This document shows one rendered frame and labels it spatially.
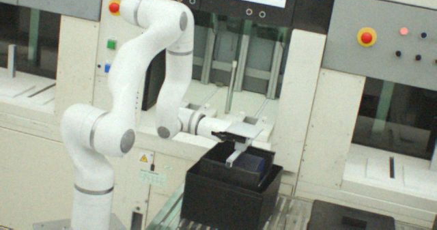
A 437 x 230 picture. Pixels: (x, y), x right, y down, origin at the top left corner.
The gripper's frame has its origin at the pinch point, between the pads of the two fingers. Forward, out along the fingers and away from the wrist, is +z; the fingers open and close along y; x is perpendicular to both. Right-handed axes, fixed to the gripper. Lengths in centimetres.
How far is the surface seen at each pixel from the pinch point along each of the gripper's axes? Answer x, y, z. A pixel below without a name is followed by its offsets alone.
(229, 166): -6.9, 12.0, 0.3
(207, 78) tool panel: -15, -108, -52
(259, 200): -14.7, 13.8, 12.9
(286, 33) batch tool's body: 23, -78, -8
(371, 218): -20, -7, 48
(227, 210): -21.8, 13.7, 2.7
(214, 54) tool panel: -2, -112, -52
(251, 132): 2.7, 2.0, 3.4
